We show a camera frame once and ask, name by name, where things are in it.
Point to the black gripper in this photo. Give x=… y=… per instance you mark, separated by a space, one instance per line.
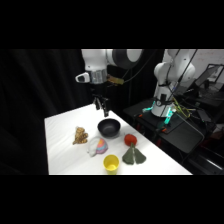
x=98 y=89

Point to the yellow plastic cup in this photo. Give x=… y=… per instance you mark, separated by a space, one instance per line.
x=111 y=163

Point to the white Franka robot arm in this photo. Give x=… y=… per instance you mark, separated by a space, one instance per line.
x=95 y=60

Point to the black bowl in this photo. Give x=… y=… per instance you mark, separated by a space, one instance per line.
x=109 y=128

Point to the yellowish wrist attachment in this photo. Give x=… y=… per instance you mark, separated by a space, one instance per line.
x=115 y=80

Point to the brown teddy bear toy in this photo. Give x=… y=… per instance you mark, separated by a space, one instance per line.
x=80 y=135

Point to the white pink blue plush toy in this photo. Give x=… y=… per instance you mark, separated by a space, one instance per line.
x=97 y=146

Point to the red plush toy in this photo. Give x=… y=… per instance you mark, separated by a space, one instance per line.
x=130 y=139

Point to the green plush toy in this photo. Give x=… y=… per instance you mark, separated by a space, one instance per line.
x=133 y=156

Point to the black robot stand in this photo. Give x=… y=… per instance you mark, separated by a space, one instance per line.
x=181 y=133

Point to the dark laptop screen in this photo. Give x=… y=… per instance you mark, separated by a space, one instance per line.
x=208 y=76

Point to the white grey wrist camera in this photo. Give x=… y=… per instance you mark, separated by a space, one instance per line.
x=82 y=77

